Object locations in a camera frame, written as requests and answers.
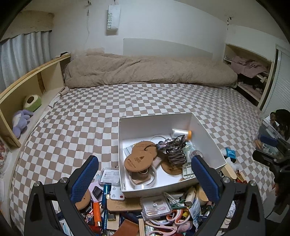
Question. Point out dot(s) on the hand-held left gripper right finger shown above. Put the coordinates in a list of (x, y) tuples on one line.
[(204, 179)]

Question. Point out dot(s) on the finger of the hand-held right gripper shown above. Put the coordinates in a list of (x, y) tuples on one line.
[(262, 157), (268, 140)]

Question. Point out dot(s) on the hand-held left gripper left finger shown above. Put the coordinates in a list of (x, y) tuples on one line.
[(85, 177)]

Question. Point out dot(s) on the grey battery holder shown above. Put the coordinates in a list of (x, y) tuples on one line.
[(188, 170)]

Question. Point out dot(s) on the round cork coaster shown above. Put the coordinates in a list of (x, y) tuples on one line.
[(142, 146), (83, 199), (136, 162), (170, 169)]

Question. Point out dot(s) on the wide tape roll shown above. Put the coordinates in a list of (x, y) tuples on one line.
[(154, 175)]

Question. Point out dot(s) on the white bottle orange cap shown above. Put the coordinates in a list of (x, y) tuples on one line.
[(181, 133)]

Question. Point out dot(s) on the pink square coaster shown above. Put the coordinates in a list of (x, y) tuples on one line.
[(136, 181)]

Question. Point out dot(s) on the patterned fabric hair band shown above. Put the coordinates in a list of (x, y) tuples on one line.
[(164, 144)]

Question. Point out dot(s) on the white cardboard box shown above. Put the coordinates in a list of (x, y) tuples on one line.
[(158, 122)]

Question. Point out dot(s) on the round wooden box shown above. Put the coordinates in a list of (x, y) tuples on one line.
[(201, 194)]

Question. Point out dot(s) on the small black charger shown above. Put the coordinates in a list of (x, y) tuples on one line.
[(97, 191)]

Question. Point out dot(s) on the clear plastic case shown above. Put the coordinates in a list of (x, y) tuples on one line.
[(110, 175)]

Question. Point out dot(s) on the flat wooden stick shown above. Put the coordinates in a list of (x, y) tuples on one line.
[(228, 172)]

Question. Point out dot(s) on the dark fluffy item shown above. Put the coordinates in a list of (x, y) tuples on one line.
[(283, 118)]

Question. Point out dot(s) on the small blue packet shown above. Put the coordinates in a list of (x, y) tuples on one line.
[(231, 152)]

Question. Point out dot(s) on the clear sachet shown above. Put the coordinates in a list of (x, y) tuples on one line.
[(190, 149)]

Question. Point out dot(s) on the blue pen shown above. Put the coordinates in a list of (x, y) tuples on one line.
[(106, 204)]

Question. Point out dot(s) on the brown hair claw clip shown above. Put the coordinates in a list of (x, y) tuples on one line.
[(176, 152)]

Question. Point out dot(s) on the orange lighter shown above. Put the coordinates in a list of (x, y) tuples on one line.
[(97, 214)]

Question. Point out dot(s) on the engraved wooden board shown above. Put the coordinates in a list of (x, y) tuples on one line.
[(123, 205)]

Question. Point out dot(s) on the beige square coaster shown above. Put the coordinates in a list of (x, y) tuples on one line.
[(158, 161)]

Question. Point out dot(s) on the blue white packet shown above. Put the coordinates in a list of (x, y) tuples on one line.
[(127, 151)]

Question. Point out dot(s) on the clear nail tip case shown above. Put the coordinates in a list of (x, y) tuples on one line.
[(155, 206)]

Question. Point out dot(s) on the white slatted door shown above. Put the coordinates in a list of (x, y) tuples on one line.
[(281, 84)]

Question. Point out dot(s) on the small brown tape roll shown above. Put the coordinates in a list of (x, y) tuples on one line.
[(143, 174)]

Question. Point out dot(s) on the checkered bed sheet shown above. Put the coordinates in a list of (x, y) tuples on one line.
[(79, 118)]

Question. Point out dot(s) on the dark clothes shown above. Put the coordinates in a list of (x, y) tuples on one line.
[(249, 80)]

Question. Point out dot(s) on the brown leather piece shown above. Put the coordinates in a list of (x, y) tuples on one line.
[(126, 230)]

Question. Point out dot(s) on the wooden block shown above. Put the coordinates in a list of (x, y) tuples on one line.
[(141, 228)]

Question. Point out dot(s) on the pink clothes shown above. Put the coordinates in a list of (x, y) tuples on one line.
[(244, 67)]

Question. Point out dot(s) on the purple plush toy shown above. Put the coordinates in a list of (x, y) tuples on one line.
[(20, 122)]

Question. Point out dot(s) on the clear display case with doll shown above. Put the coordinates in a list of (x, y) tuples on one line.
[(3, 152)]

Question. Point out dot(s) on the green plush toy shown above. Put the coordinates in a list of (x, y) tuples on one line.
[(34, 105)]

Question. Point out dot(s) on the wooden bedside shelf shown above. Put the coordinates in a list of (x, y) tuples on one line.
[(53, 74)]

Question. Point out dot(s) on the beige quilt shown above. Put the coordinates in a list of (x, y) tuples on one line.
[(147, 70)]

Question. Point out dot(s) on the fluffy cream pillow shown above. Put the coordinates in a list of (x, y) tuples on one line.
[(90, 52)]

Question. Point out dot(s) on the grey-blue curtain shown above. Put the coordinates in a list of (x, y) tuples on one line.
[(22, 59)]

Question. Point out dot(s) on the white hanging paper bag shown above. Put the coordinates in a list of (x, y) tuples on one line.
[(113, 19)]

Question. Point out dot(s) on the beige printed valance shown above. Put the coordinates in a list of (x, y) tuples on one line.
[(34, 22)]

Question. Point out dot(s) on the wall niche shelf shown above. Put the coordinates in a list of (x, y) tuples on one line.
[(266, 86)]

